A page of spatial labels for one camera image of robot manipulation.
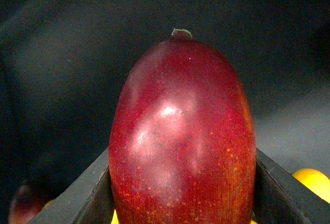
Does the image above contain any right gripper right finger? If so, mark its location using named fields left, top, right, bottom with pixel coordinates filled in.
left=254, top=149, right=329, bottom=224

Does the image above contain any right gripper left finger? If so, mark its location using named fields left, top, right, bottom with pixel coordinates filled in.
left=30, top=150, right=114, bottom=224

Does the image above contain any red mango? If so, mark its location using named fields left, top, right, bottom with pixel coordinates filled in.
left=109, top=29, right=256, bottom=223

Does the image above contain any yellow mango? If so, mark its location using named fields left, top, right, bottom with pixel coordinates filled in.
left=292, top=168, right=329, bottom=203

